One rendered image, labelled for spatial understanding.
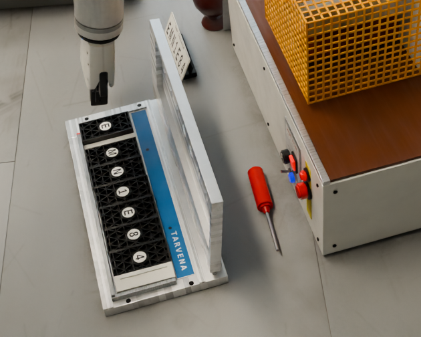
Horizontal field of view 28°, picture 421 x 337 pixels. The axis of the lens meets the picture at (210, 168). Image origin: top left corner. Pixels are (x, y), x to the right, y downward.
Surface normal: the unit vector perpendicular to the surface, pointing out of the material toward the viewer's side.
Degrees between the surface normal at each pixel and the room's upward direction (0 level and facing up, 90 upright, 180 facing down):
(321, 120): 0
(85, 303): 0
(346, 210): 90
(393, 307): 0
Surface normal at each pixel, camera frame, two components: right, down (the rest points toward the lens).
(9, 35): -0.11, -0.65
